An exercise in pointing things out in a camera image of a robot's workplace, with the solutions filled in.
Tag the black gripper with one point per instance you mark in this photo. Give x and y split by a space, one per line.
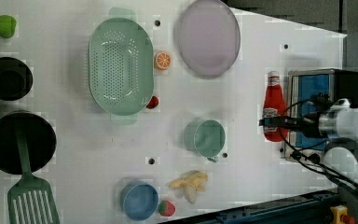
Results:
308 125

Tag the red felt ketchup bottle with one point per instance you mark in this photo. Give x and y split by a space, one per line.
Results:
274 104

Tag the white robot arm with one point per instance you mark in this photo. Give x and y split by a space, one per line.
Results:
336 125

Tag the grey round plate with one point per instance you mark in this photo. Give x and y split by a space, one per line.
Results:
209 37

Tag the silver blue toy oven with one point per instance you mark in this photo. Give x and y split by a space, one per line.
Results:
313 91

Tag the green cup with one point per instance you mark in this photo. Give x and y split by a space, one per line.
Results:
206 137

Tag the yellow red emergency button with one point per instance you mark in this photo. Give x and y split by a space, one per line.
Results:
341 216

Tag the peeled banana toy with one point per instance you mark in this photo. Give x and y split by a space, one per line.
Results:
191 185

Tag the small red toy fruit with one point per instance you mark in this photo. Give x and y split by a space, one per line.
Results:
153 102

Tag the orange slice toy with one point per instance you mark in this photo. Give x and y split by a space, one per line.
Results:
162 61

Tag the strawberry toy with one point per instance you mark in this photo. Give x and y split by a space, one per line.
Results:
166 209

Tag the blue cup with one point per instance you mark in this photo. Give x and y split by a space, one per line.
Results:
138 200

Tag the green perforated colander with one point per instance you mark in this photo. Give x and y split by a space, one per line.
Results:
120 63

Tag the green slotted spatula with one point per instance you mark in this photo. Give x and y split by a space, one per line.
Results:
30 200

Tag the small black bowl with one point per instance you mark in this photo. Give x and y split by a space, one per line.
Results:
16 79

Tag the large black pan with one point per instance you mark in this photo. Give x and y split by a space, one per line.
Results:
41 142

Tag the green pear toy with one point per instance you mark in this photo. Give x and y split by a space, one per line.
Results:
7 26

